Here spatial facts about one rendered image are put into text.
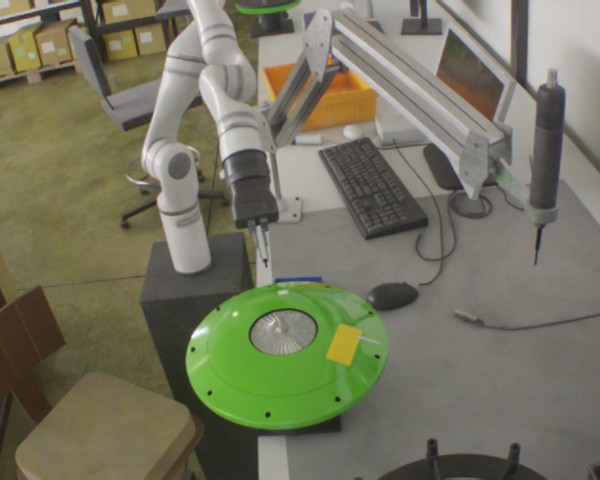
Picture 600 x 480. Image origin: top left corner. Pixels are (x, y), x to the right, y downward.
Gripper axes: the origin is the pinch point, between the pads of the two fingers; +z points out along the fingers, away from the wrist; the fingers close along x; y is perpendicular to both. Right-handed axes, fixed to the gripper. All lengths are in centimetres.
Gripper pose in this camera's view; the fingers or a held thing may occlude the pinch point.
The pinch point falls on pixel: (265, 262)
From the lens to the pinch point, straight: 107.1
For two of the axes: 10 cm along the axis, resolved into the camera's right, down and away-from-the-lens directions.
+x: 9.7, -2.0, 1.0
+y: 0.3, -3.6, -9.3
